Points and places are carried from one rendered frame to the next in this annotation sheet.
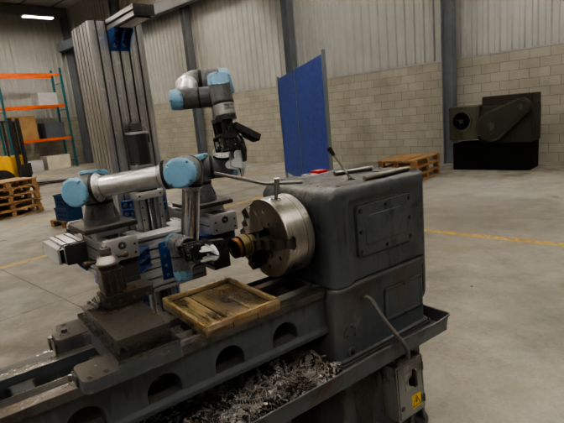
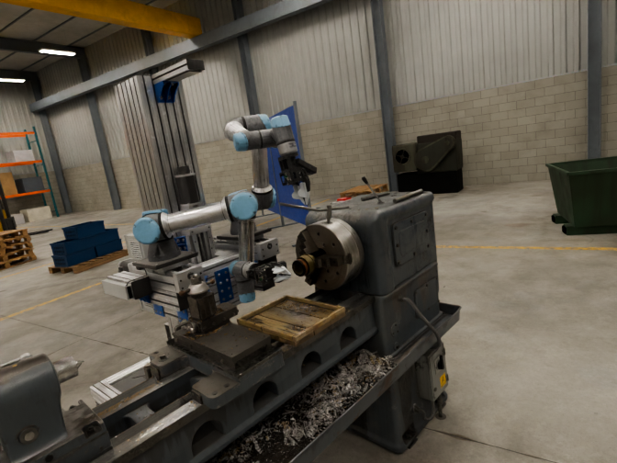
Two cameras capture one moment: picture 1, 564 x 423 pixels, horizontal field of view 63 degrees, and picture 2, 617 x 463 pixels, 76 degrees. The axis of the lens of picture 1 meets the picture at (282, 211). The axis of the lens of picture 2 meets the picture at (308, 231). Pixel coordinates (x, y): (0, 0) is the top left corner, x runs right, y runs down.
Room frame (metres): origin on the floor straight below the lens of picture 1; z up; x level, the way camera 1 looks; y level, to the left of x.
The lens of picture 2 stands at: (0.04, 0.39, 1.56)
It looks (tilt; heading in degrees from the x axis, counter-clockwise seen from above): 12 degrees down; 351
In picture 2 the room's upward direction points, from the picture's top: 8 degrees counter-clockwise
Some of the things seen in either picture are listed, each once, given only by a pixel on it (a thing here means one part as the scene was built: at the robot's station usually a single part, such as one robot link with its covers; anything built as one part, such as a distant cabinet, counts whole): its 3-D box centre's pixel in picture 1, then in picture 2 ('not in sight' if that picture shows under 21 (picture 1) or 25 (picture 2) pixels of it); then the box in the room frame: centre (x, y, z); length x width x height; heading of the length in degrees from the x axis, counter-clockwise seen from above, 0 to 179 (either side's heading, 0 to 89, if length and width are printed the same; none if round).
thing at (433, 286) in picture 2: (352, 347); (385, 344); (2.03, -0.28, 0.43); 0.60 x 0.48 x 0.86; 126
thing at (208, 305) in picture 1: (219, 303); (290, 317); (1.62, 0.26, 0.89); 0.36 x 0.30 x 0.04; 36
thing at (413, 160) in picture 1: (409, 167); (364, 197); (9.54, -2.71, 0.22); 1.25 x 0.86 x 0.44; 139
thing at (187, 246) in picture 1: (194, 249); (263, 273); (1.69, 0.35, 1.08); 0.12 x 0.09 x 0.08; 36
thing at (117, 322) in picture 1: (121, 317); (216, 338); (1.43, 0.56, 0.95); 0.43 x 0.17 x 0.05; 36
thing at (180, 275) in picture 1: (183, 265); (246, 288); (1.84, 0.43, 0.98); 0.11 x 0.08 x 0.11; 176
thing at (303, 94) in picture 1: (300, 133); (274, 173); (8.63, -0.48, 1.18); 4.12 x 0.80 x 2.35; 8
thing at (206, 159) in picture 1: (199, 167); not in sight; (2.29, 0.39, 1.33); 0.13 x 0.12 x 0.14; 98
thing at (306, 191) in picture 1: (345, 219); (373, 236); (2.03, -0.28, 1.06); 0.59 x 0.48 x 0.39; 126
